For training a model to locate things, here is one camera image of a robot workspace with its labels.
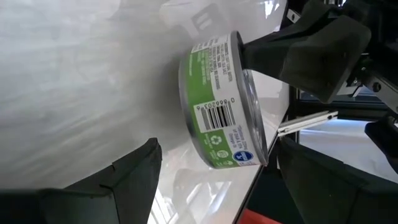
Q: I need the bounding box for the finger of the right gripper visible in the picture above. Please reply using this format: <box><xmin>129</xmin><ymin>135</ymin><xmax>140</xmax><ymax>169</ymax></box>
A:
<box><xmin>242</xmin><ymin>1</ymin><xmax>336</xmax><ymax>62</ymax></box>
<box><xmin>244</xmin><ymin>15</ymin><xmax>373</xmax><ymax>103</ymax></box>

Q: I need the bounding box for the red orange object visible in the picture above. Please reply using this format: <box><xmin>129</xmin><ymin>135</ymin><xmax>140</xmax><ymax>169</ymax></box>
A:
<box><xmin>236</xmin><ymin>207</ymin><xmax>282</xmax><ymax>224</ymax></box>

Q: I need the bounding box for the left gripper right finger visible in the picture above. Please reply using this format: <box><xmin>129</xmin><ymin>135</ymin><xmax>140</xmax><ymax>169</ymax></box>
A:
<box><xmin>276</xmin><ymin>136</ymin><xmax>398</xmax><ymax>224</ymax></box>

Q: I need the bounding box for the Bumble Bee tuna can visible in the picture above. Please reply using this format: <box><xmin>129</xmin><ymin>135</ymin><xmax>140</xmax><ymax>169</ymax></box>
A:
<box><xmin>178</xmin><ymin>30</ymin><xmax>270</xmax><ymax>170</ymax></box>

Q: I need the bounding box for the silver aluminium rail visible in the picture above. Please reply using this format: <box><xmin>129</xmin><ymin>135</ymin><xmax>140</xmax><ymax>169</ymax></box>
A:
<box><xmin>277</xmin><ymin>110</ymin><xmax>339</xmax><ymax>137</ymax></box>

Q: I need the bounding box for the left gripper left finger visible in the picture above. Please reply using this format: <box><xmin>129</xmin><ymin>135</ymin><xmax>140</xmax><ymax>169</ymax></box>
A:
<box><xmin>0</xmin><ymin>138</ymin><xmax>163</xmax><ymax>224</ymax></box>

